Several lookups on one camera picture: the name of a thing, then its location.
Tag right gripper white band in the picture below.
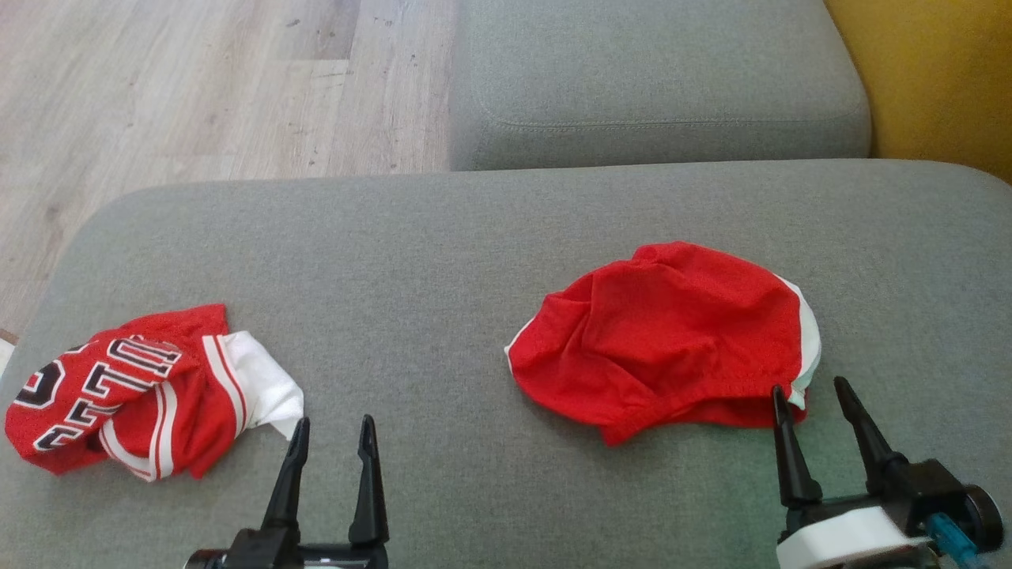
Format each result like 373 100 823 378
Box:
771 376 1006 569

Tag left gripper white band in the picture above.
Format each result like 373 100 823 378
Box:
183 414 391 569

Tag red jersey with black lettering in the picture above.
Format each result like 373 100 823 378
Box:
4 303 305 483

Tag red shorts with white stripe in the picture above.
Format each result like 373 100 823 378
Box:
504 241 822 447

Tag grey fabric sofa seat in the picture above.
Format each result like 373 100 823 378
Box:
0 159 1012 569

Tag grey sofa cushion block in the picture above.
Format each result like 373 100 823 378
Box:
447 0 873 172

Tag teal right gripper cable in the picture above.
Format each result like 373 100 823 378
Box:
925 512 985 569

